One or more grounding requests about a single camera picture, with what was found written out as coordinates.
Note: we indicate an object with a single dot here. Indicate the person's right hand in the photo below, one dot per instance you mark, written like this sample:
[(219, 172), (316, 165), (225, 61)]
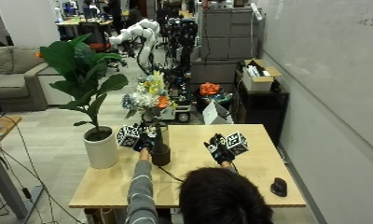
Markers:
[(219, 151)]

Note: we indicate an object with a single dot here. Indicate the person's left hand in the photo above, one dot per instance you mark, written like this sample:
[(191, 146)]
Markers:
[(142, 142)]

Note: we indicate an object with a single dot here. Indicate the dark brown vase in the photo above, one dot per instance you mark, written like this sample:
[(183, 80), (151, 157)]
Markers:
[(159, 154)]

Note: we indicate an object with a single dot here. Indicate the white marker cube left glove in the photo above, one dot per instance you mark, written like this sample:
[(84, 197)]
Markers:
[(128, 135)]

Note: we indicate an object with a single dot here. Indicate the white marker cube glove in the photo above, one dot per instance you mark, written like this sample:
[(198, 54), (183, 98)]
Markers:
[(128, 135), (237, 143)]

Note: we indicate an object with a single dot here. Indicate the white marker cube right glove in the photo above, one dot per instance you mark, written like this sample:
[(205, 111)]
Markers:
[(237, 143)]

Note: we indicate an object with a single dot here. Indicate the white paper bag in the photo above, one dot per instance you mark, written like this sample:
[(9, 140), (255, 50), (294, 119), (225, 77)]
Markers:
[(214, 114)]

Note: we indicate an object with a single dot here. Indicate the colourful artificial flower bouquet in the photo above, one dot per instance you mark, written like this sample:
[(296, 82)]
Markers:
[(149, 95)]

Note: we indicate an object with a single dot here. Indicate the white cylindrical plant pot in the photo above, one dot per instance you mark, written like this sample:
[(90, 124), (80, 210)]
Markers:
[(100, 152)]

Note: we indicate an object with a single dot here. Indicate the black shelf unit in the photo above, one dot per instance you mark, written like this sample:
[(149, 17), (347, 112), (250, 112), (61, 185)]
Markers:
[(261, 109)]

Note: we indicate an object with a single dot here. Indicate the orange flower bunch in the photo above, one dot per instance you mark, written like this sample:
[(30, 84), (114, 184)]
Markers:
[(209, 88)]

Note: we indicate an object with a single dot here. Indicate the black computer mouse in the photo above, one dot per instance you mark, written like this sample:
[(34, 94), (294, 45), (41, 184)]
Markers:
[(278, 187)]

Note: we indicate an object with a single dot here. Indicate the open white cardboard box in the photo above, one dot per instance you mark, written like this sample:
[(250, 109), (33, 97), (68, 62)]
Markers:
[(257, 81)]

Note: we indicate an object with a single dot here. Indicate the black robot rig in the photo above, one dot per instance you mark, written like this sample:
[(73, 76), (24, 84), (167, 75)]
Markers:
[(182, 62)]

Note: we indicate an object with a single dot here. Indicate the green large-leaf plant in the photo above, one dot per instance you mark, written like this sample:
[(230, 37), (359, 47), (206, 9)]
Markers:
[(80, 67)]

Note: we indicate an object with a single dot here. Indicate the black office chair orange seat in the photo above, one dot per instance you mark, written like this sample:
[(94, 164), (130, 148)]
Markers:
[(96, 37)]

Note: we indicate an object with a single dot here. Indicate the grey filing cabinet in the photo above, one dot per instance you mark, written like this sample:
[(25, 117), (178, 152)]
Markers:
[(229, 34)]

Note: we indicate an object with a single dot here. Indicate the wooden side desk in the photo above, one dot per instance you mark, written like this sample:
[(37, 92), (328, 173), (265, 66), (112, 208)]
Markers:
[(0, 146)]

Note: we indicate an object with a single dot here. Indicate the grey sofa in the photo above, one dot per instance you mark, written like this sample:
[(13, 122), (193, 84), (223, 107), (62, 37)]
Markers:
[(12, 77)]

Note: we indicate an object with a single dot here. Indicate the wooden office desk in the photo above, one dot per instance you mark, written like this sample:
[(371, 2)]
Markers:
[(82, 22)]

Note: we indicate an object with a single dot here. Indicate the wall whiteboard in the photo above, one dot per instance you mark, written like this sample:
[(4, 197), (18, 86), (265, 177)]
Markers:
[(339, 62)]

